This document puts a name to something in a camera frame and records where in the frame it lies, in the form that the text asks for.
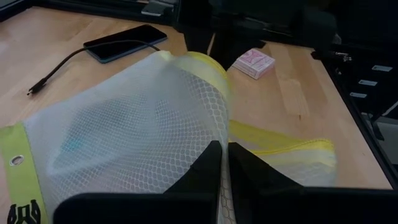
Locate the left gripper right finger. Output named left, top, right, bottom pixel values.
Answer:
left=228, top=142, right=304, bottom=195

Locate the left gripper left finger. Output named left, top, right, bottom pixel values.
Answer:
left=164, top=140, right=222, bottom=195

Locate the yellow-edged mesh pouch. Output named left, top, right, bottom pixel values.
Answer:
left=0, top=50, right=338, bottom=224

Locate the white pink printed packet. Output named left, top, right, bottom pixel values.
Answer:
left=231, top=48, right=276, bottom=80

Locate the black smartphone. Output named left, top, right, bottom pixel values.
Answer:
left=83, top=24, right=168, bottom=64

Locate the black USB cable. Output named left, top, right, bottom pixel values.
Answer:
left=27, top=39, right=161, bottom=96

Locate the grey metal bracket plate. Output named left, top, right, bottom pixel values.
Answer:
left=141, top=1, right=166, bottom=17

